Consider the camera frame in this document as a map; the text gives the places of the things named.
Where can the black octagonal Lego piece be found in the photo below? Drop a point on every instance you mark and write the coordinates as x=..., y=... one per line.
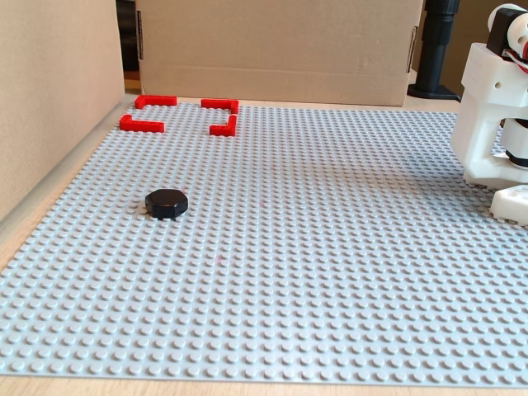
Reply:
x=166, y=203

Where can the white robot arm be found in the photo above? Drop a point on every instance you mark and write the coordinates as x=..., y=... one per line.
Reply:
x=478, y=103

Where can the black stand pole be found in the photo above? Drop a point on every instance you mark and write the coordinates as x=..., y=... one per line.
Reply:
x=435, y=49

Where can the tall cardboard side panel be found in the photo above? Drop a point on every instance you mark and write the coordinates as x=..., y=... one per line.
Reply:
x=53, y=90

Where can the red L-shaped Lego corner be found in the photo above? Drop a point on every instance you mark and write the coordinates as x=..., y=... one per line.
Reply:
x=222, y=130
x=142, y=125
x=158, y=100
x=220, y=103

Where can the grey Lego baseplate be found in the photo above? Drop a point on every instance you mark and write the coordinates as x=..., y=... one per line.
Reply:
x=288, y=247

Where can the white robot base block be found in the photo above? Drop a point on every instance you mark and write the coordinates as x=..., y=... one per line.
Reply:
x=511, y=204

